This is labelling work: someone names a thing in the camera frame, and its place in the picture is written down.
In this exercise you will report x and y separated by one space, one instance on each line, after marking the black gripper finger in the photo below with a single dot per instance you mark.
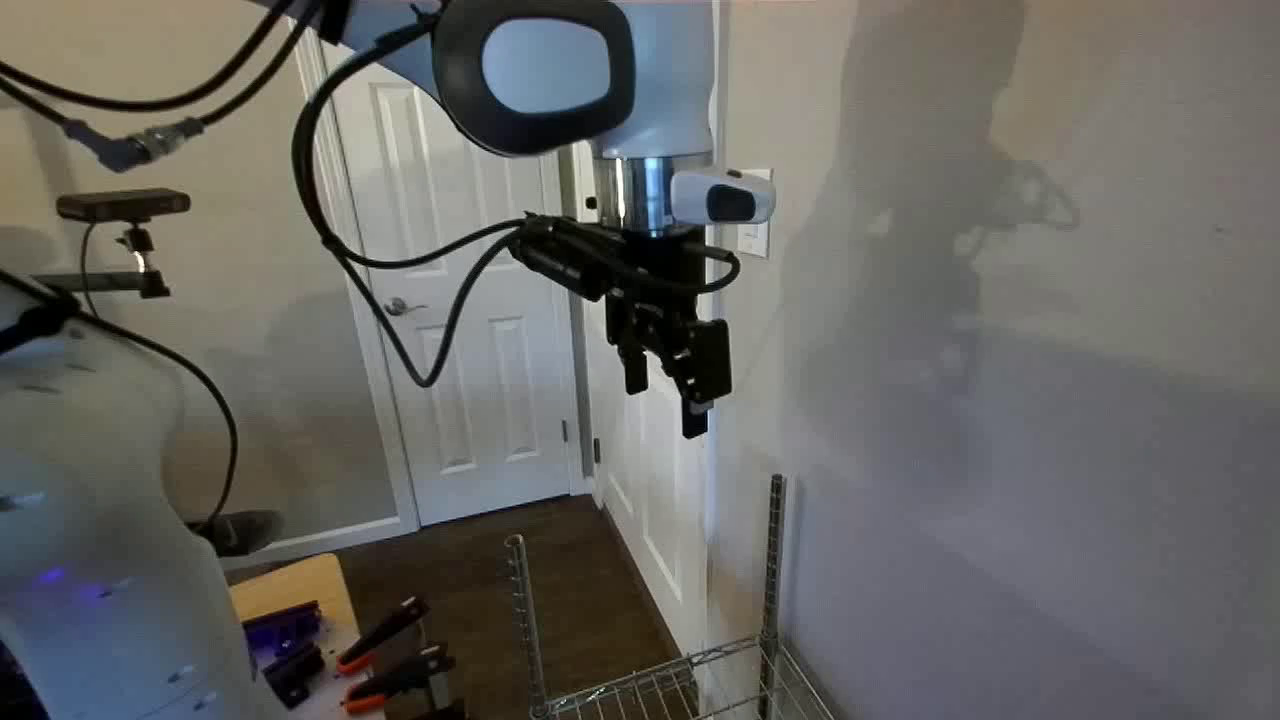
702 364
633 364

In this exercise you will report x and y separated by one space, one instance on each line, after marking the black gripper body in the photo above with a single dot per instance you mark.
658 286

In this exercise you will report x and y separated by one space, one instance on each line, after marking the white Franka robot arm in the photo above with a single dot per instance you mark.
667 83

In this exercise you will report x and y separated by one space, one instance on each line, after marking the small metal door hinge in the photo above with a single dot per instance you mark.
565 431
598 448

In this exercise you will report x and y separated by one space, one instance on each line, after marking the white door with knob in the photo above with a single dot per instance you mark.
653 494

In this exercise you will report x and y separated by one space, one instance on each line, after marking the white panel door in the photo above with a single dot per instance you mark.
466 400

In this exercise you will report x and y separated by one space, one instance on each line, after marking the orange black clamp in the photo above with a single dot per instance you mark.
403 674
385 629

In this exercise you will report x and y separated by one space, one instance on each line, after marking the light wooden board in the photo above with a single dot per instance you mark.
300 584

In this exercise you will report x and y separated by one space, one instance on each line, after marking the black stand foot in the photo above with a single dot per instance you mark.
242 528

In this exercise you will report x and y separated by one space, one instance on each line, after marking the black camera stand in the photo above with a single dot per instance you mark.
132 280

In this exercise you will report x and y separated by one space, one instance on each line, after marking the black camera on stand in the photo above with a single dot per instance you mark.
121 204

